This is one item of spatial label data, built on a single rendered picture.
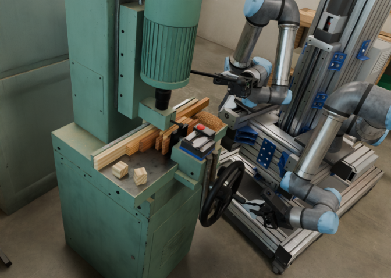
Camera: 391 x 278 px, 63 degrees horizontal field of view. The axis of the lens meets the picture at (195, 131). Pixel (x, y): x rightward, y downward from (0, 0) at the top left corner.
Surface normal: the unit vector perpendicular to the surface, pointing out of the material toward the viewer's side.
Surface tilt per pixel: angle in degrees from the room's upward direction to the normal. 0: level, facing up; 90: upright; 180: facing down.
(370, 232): 0
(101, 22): 90
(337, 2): 90
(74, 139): 0
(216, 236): 0
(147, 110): 90
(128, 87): 90
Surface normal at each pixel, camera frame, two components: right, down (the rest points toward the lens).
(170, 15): -0.03, 0.58
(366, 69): -0.75, 0.29
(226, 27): -0.56, 0.41
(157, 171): 0.15, -0.80
